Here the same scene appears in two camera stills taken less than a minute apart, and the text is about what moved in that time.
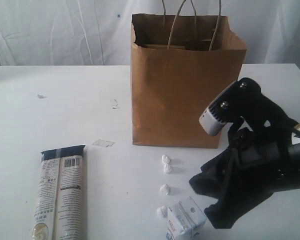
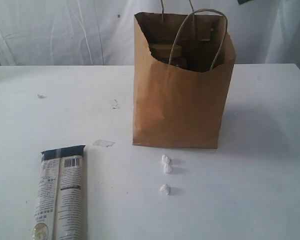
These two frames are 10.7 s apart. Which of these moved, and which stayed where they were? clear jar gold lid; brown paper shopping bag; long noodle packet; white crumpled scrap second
Moved: clear jar gold lid
Stayed: long noodle packet; white crumpled scrap second; brown paper shopping bag
